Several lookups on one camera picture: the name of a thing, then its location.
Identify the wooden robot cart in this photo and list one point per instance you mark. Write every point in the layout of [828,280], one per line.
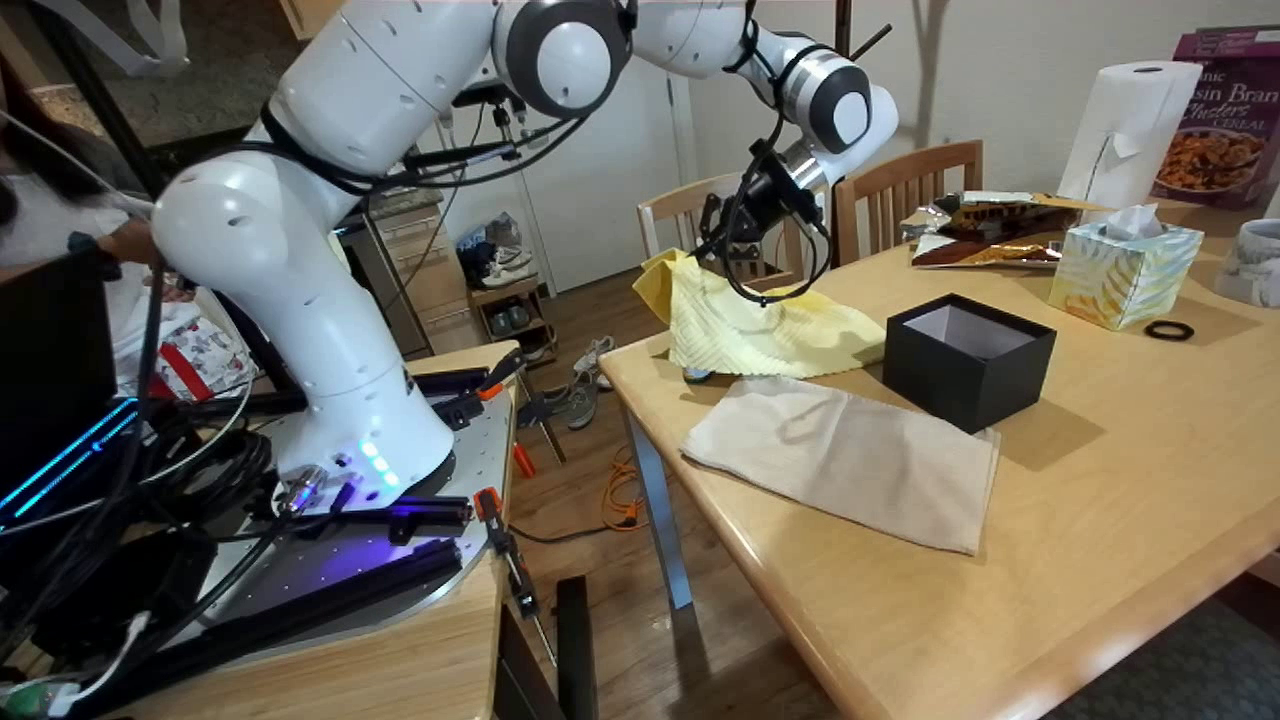
[373,665]

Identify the purple cereal box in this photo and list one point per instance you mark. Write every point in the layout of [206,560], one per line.
[1220,122]

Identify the crumpled brown snack bag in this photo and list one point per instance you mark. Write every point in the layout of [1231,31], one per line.
[1022,207]
[984,249]

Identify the low wooden shoe shelf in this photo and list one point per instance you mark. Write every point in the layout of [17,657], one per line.
[513,314]

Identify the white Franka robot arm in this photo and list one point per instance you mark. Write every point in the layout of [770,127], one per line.
[332,334]

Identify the black metal post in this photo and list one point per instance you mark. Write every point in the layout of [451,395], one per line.
[573,655]

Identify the dark laptop screen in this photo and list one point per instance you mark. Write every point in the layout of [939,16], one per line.
[53,360]

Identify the stereo camera on mount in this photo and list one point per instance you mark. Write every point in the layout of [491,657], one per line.
[481,96]

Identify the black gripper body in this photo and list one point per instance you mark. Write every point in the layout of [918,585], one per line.
[770,202]

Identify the beige plain cloth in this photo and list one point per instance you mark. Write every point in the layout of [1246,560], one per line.
[854,463]

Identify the white red printed bag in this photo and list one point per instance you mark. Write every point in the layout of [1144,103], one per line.
[186,354]

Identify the white paper towel roll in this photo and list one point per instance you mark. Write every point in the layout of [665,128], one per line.
[1120,127]

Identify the blue lit black device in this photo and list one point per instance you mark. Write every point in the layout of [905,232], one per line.
[65,463]

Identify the black open square box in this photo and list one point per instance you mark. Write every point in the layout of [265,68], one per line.
[967,373]

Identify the pale grey bundled fabric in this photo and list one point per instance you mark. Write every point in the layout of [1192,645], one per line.
[1252,267]

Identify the dark wooden coat rack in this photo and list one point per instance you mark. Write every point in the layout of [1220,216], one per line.
[842,16]

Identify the wooden slat-back chair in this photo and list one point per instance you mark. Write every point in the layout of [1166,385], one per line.
[921,184]
[665,222]

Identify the patterned tissue box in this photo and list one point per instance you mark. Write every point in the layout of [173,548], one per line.
[1120,274]

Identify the grey metal table leg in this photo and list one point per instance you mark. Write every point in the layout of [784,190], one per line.
[665,547]

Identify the yellow patterned towel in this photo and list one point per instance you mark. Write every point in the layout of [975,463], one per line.
[760,334]

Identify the white sneaker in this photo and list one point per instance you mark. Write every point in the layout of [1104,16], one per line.
[506,252]

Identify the long black clamp bar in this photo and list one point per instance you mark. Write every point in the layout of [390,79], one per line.
[265,633]

